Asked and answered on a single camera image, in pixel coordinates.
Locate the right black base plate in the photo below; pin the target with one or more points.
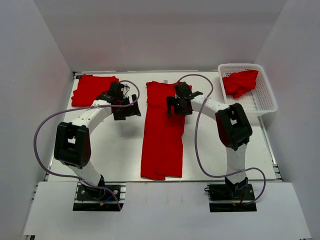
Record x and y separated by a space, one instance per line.
221 200

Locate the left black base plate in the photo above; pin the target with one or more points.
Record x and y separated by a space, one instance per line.
89 199

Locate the folded red t shirt stack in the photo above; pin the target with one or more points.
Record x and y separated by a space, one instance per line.
89 87

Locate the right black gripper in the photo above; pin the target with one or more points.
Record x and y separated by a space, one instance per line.
172 101

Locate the white plastic basket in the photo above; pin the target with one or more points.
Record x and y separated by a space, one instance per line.
257 102

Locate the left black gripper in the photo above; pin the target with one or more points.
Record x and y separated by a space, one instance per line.
119 116

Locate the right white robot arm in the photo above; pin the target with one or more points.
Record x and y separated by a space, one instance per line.
233 126

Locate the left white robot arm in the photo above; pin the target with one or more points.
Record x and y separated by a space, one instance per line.
72 142

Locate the red t shirt in basket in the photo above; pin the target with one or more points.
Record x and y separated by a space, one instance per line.
239 83

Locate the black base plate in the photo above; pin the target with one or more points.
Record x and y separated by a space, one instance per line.
221 200
89 199

